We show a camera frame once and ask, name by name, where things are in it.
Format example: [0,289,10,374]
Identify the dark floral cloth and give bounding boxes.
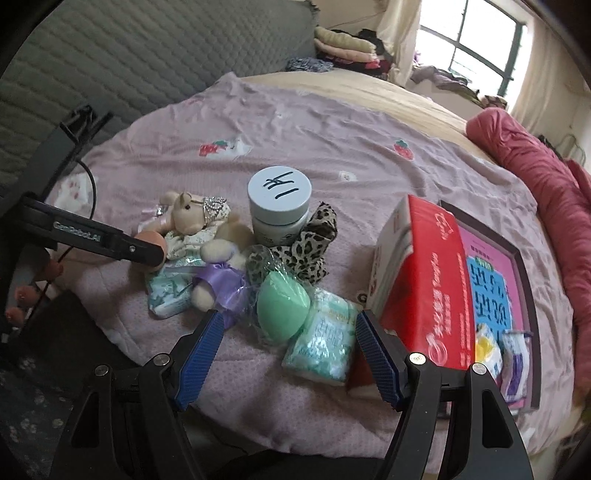
[0,355,79,480]

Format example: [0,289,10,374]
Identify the dark patterned cloth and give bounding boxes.
[285,56,332,75]

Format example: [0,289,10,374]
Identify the white patterned cloth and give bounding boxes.
[55,171,93,208]

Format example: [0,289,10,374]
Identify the beige bed sheet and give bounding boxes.
[240,69,499,162]

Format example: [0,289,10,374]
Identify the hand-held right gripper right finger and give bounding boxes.
[355,309,529,480]

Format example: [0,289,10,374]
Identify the red tissue box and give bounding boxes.
[367,194,476,372]

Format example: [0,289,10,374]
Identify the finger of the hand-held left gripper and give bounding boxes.
[112,229,168,271]

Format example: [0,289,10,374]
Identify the cream curtain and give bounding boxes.
[508,18,591,139]
[376,0,423,86]

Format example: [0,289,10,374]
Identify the green makeup sponge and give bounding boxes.
[245,247,312,337]

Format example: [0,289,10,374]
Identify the purple white packet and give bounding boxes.
[501,330,532,402]

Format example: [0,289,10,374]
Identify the window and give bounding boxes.
[418,9,527,100]

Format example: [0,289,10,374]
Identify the person's left hand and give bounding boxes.
[4,249,65,326]

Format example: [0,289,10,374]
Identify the grey quilted headboard cover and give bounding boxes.
[0,0,319,185]

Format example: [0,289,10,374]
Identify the stack of folded clothes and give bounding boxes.
[314,25,393,75]

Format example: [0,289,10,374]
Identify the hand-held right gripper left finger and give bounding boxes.
[48,309,227,480]

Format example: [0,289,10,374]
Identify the plush bear with purple bow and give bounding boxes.
[191,222,254,324]

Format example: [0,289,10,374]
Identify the red quilt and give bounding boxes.
[465,108,591,324]

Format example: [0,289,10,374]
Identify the white jar with blue lid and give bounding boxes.
[247,165,312,247]

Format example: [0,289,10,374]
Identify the green white tissue pack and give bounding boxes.
[147,265,204,319]
[281,288,363,384]

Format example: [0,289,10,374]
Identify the dark framed pink tray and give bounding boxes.
[436,199,542,411]

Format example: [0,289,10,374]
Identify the leopard print scrunchie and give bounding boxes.
[245,200,338,284]

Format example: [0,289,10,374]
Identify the yellow white packet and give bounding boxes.
[475,323,504,379]

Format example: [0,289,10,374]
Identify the pile of clothes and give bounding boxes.
[410,65,509,109]

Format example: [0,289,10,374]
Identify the black cable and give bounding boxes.
[78,159,99,222]

